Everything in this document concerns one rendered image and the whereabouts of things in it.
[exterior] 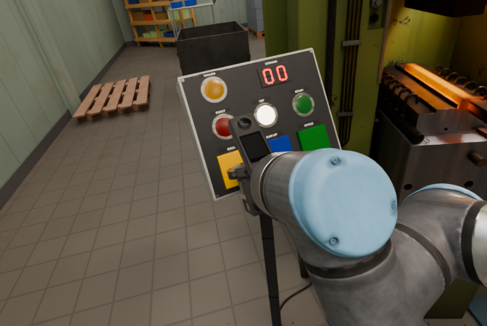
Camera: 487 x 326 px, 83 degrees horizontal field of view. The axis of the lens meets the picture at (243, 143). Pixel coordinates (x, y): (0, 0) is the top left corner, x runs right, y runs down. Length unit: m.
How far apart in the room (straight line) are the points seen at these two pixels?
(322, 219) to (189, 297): 1.44
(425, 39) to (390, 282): 1.20
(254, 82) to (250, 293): 1.18
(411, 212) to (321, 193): 0.17
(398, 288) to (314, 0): 0.75
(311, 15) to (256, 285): 1.28
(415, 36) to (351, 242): 1.19
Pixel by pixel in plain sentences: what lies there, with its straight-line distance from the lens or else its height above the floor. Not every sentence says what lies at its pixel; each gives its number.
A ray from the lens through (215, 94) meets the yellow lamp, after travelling 0.62.
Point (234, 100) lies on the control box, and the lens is 0.63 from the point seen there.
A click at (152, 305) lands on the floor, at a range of 1.69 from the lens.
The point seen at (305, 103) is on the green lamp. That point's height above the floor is 1.09.
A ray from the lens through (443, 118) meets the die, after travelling 0.97.
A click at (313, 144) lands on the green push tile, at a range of 0.68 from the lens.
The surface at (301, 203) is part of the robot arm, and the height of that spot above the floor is 1.20.
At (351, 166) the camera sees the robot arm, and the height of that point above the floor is 1.22.
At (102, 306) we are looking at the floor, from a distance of 1.81.
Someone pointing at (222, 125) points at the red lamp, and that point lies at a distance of 0.61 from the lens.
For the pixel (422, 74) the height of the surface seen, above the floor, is 1.01.
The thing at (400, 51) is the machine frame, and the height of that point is 1.03.
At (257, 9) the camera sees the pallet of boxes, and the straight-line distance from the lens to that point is 7.62.
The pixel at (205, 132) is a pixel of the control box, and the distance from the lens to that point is 0.60.
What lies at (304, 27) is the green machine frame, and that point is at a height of 1.22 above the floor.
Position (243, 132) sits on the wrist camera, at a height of 1.15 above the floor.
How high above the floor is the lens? 1.36
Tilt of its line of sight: 31 degrees down
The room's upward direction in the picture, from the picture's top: 8 degrees counter-clockwise
